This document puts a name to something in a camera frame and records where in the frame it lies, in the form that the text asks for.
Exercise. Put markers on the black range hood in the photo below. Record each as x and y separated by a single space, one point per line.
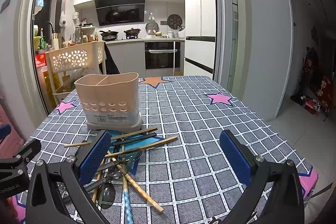
111 12

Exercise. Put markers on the checkered star tablecloth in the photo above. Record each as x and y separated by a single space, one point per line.
190 177

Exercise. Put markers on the black built-in oven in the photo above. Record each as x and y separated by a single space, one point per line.
162 55

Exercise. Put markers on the black wok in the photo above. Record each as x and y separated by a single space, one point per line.
109 35

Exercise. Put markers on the black spoon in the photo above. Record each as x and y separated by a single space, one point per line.
126 159
106 192
131 140

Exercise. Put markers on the blue patterned chopstick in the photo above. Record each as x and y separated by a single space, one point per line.
128 215

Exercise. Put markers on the white refrigerator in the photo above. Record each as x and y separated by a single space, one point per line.
200 36

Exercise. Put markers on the beige utensil holder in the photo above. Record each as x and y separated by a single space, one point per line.
110 100

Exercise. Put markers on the wooden chopstick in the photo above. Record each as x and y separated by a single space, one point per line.
123 136
136 186
152 145
94 197

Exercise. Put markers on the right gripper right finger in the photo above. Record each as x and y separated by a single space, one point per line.
285 203

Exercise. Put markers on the dark cooking pot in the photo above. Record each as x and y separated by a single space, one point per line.
132 33

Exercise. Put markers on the pink plastic stool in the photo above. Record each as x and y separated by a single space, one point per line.
11 143

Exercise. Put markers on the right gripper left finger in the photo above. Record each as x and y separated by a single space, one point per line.
44 202

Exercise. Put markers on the beige flower-cutout storage cart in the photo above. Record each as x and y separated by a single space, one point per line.
83 56

